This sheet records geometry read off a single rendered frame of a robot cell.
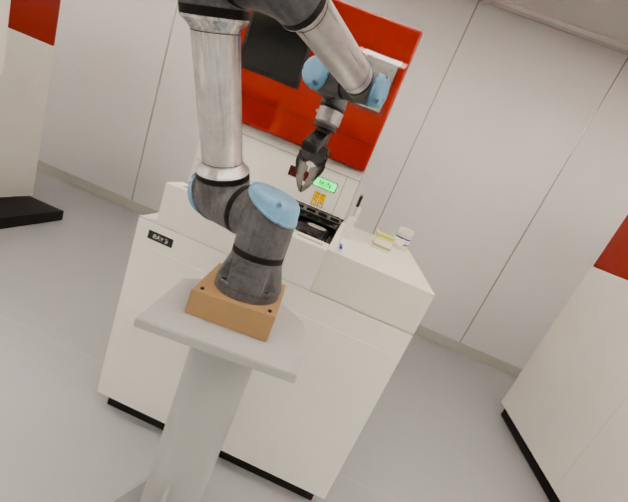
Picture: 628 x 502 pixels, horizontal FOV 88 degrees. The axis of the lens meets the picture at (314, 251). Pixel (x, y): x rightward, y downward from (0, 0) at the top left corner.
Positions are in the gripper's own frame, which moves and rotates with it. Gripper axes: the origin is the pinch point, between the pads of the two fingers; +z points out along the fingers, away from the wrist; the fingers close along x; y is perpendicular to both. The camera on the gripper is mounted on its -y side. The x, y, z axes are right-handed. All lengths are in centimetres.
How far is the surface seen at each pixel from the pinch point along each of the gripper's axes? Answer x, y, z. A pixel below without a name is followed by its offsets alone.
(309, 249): -9.8, -4.5, 15.9
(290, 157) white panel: 20, 58, -5
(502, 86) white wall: -90, 207, -114
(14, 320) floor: 108, 17, 110
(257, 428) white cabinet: -17, -5, 85
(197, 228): 26.0, -4.5, 24.0
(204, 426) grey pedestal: -5, -41, 55
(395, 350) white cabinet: -47, -5, 35
